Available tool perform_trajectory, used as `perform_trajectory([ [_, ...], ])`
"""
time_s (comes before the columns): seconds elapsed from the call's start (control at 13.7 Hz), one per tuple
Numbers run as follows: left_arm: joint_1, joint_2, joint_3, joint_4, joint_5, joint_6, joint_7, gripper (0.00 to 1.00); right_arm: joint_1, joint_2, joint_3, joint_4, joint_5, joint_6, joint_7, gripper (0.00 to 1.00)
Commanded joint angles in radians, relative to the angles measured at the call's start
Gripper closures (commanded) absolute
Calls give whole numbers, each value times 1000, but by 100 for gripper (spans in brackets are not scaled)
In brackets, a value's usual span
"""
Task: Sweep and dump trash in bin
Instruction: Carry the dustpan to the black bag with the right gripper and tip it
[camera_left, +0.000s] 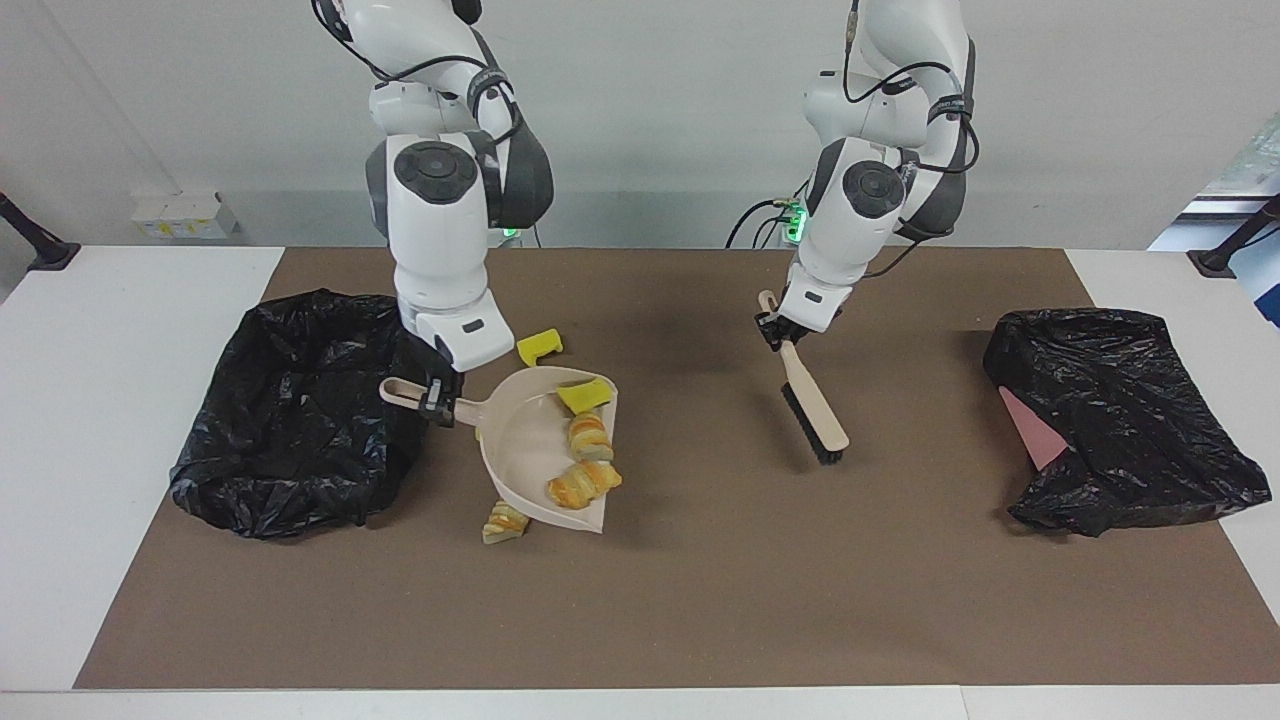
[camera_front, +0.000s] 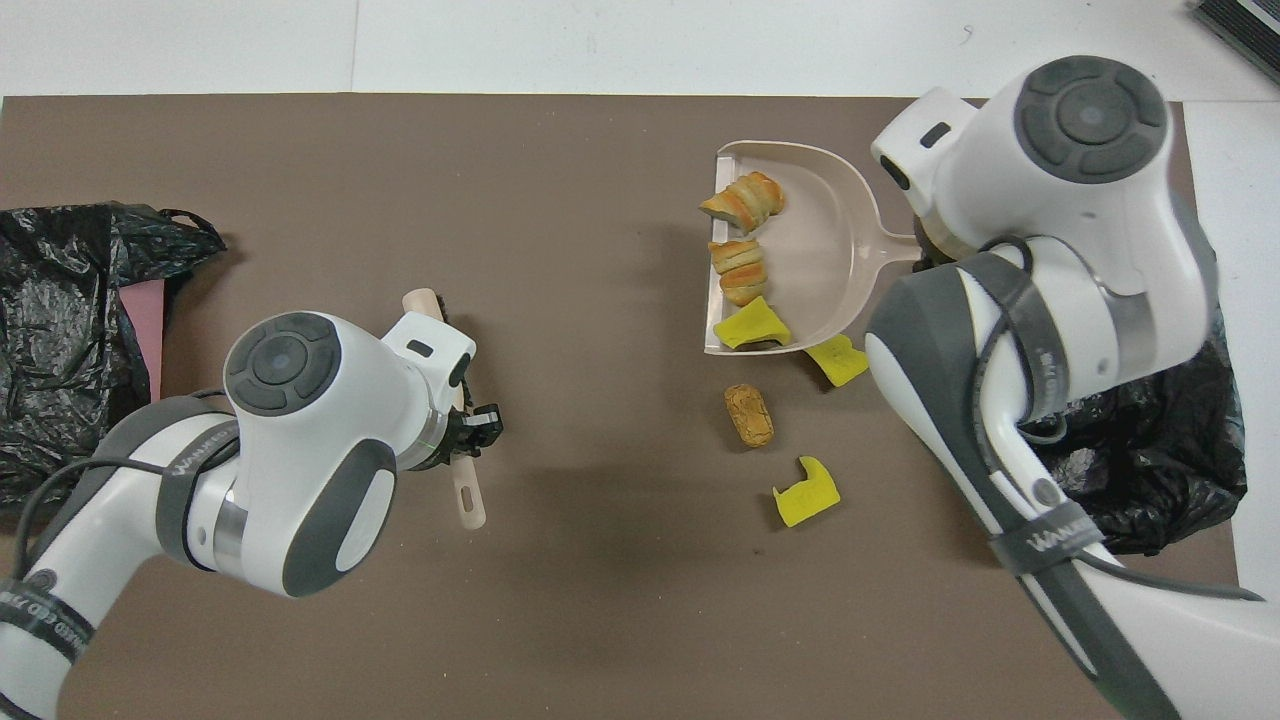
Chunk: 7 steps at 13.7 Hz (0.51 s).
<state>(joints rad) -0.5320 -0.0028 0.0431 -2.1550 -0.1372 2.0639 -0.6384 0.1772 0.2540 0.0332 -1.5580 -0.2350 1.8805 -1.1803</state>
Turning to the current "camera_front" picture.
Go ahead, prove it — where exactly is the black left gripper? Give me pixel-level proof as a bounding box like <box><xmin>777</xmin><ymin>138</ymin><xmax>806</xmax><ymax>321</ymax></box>
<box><xmin>430</xmin><ymin>403</ymin><xmax>504</xmax><ymax>471</ymax></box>

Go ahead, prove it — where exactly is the beige hand brush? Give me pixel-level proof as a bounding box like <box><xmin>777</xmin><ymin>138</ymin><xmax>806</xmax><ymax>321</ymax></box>
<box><xmin>401</xmin><ymin>288</ymin><xmax>488</xmax><ymax>531</ymax></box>

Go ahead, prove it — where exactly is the brown toy bread roll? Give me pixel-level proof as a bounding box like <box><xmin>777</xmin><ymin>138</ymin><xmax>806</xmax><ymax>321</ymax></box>
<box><xmin>724</xmin><ymin>384</ymin><xmax>776</xmax><ymax>450</ymax></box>

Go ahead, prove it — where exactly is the yellow sponge wedge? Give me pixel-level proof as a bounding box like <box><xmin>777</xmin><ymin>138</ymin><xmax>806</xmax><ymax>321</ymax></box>
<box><xmin>713</xmin><ymin>295</ymin><xmax>793</xmax><ymax>351</ymax></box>

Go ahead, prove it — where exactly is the pale toy croissant piece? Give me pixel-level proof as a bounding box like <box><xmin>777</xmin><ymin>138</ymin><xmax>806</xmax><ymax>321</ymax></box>
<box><xmin>699</xmin><ymin>172</ymin><xmax>786</xmax><ymax>235</ymax></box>
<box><xmin>708</xmin><ymin>238</ymin><xmax>769</xmax><ymax>307</ymax></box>

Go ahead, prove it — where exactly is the notched yellow sponge piece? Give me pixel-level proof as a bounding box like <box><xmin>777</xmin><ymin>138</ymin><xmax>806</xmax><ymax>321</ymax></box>
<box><xmin>772</xmin><ymin>456</ymin><xmax>841</xmax><ymax>529</ymax></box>

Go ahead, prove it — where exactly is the yellow sponge chunk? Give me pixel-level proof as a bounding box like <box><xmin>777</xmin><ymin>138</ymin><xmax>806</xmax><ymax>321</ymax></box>
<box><xmin>805</xmin><ymin>335</ymin><xmax>870</xmax><ymax>388</ymax></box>

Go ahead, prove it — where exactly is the beige plastic dustpan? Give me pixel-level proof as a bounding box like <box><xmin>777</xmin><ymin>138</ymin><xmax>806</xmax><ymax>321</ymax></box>
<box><xmin>703</xmin><ymin>140</ymin><xmax>926</xmax><ymax>356</ymax></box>

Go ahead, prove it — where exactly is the pink plastic bin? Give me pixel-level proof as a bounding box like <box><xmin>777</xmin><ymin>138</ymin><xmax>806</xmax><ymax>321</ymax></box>
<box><xmin>120</xmin><ymin>279</ymin><xmax>166</xmax><ymax>401</ymax></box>

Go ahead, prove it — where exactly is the black trash bag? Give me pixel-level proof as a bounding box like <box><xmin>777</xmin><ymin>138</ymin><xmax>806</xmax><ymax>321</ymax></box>
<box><xmin>1018</xmin><ymin>225</ymin><xmax>1249</xmax><ymax>557</ymax></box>
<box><xmin>0</xmin><ymin>202</ymin><xmax>228</xmax><ymax>506</ymax></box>

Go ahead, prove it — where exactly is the right black trash bag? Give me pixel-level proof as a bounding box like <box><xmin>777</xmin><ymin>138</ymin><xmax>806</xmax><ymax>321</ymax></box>
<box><xmin>1018</xmin><ymin>225</ymin><xmax>1249</xmax><ymax>557</ymax></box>

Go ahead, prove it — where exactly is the brown table mat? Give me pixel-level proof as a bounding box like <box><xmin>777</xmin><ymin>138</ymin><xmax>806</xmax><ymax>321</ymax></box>
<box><xmin>0</xmin><ymin>93</ymin><xmax>1254</xmax><ymax>720</ymax></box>

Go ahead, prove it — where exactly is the dark ribbed object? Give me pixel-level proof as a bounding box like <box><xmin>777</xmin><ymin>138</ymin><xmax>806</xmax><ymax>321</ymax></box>
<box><xmin>1192</xmin><ymin>0</ymin><xmax>1280</xmax><ymax>85</ymax></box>

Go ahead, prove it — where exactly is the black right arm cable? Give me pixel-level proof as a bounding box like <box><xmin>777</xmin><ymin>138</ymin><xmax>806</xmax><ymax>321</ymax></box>
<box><xmin>970</xmin><ymin>235</ymin><xmax>1266</xmax><ymax>603</ymax></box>

